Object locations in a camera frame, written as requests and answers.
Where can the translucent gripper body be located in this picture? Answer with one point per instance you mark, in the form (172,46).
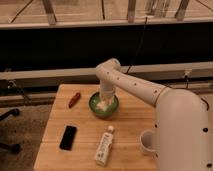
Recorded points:
(108,98)

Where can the white sponge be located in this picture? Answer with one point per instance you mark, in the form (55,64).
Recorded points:
(103,105)

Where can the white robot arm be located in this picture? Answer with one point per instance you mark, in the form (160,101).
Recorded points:
(182,134)

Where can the green ceramic bowl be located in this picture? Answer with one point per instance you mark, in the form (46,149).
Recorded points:
(95,99)

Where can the red sausage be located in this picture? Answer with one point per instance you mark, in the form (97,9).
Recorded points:
(74,99)

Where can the white paper cup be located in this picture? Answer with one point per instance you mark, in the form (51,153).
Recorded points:
(147,142)

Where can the white plastic bottle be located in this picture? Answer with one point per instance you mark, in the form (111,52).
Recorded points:
(103,150)

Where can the black smartphone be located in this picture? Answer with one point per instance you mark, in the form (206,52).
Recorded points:
(68,138)

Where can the metal rail frame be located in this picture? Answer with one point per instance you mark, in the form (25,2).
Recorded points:
(158,72)

